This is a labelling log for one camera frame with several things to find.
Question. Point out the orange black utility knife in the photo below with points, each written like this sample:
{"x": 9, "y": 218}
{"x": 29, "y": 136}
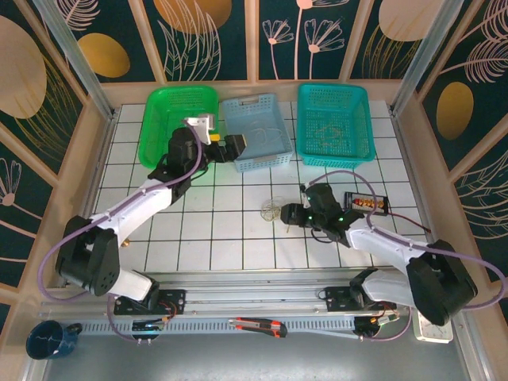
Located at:
{"x": 258, "y": 326}

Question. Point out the white square clock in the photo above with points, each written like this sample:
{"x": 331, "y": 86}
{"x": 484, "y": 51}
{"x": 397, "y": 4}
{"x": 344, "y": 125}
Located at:
{"x": 430, "y": 333}

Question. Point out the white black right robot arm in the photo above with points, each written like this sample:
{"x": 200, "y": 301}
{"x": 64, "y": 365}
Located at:
{"x": 377, "y": 242}

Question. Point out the black connector board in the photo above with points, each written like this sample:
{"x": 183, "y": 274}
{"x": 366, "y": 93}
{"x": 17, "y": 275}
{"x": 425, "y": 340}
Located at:
{"x": 367, "y": 203}

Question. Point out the small brass fitting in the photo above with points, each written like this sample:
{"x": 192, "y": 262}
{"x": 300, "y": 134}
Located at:
{"x": 126, "y": 243}

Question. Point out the light blue plastic basket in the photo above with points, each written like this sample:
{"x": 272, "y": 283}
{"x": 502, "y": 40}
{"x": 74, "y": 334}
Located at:
{"x": 262, "y": 115}

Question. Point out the aluminium frame post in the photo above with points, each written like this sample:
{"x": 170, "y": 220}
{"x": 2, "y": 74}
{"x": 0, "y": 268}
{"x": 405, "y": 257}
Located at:
{"x": 71, "y": 51}
{"x": 426, "y": 51}

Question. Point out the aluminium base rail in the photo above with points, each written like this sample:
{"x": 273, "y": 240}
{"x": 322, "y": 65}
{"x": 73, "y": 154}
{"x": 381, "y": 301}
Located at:
{"x": 246, "y": 295}

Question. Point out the dark blue enamel mug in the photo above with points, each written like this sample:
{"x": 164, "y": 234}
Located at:
{"x": 45, "y": 341}

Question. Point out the green plastic basket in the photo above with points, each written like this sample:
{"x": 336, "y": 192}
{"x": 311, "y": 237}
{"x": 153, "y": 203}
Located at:
{"x": 158, "y": 111}

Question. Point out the teal plastic basket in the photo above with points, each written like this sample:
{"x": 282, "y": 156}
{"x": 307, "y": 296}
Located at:
{"x": 349, "y": 119}

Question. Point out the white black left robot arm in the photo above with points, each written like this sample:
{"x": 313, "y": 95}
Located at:
{"x": 135, "y": 206}

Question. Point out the small black circuit board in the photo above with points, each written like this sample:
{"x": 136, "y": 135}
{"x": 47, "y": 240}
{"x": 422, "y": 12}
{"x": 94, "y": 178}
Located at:
{"x": 369, "y": 326}
{"x": 147, "y": 326}

